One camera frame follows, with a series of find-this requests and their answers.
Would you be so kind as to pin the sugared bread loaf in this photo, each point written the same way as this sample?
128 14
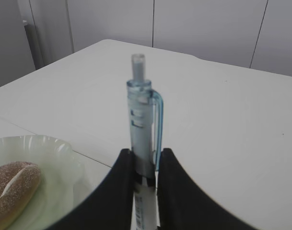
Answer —
19 181

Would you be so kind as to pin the green wavy glass plate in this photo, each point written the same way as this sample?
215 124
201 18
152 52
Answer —
61 188

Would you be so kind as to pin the blue grip pen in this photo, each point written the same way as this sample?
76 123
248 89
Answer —
146 108

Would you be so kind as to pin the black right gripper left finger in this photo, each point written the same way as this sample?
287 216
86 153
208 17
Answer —
109 206

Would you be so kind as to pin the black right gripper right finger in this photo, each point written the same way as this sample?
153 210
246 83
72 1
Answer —
183 205

